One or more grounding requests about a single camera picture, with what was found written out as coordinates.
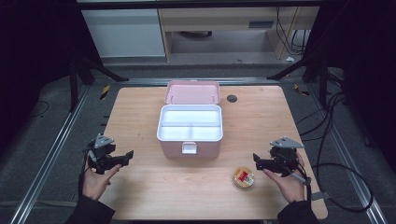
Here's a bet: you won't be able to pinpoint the black metal stand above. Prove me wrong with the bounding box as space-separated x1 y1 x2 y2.
266 51 332 110
68 55 130 113

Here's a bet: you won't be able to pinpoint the light wooden desk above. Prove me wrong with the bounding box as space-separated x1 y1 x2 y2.
157 6 320 63

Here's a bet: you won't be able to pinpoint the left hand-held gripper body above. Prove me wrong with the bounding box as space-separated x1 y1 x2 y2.
83 133 129 175

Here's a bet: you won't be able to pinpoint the white divided tray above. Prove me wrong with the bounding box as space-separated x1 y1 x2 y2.
157 104 224 143

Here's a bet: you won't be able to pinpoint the person's left hand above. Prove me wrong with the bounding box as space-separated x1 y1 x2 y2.
81 163 122 202

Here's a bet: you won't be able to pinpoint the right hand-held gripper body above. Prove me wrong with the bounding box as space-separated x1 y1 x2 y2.
268 135 305 177

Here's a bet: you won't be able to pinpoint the aluminium floor rail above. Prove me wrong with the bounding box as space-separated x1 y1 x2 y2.
8 83 92 224
119 77 282 87
306 83 390 224

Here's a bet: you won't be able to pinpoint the grey table bracket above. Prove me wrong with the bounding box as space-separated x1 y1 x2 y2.
311 191 331 202

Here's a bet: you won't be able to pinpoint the white cabinet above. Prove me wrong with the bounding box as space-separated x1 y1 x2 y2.
81 8 167 59

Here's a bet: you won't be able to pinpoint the black floor cables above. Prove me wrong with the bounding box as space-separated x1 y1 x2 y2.
294 91 347 143

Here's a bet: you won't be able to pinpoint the yellow black tape strip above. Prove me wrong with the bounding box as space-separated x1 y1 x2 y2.
99 84 112 101
293 83 311 97

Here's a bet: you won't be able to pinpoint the person's right hand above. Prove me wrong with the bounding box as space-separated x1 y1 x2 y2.
262 151 308 204

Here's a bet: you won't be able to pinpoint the bundle of black cables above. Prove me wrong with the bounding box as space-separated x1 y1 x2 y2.
275 6 313 57

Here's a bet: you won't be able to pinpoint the round yellow tin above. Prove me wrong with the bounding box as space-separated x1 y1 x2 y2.
232 166 256 190

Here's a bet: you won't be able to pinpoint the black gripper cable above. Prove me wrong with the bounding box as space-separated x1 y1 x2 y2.
290 162 375 215

